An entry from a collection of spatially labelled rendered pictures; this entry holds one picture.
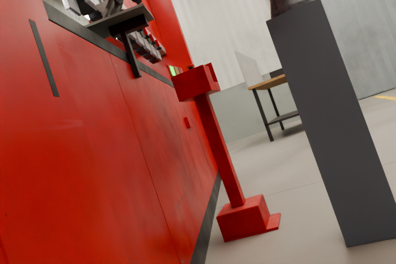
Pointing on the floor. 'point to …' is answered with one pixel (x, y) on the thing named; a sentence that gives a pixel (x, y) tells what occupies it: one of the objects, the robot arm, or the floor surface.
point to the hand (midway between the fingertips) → (108, 22)
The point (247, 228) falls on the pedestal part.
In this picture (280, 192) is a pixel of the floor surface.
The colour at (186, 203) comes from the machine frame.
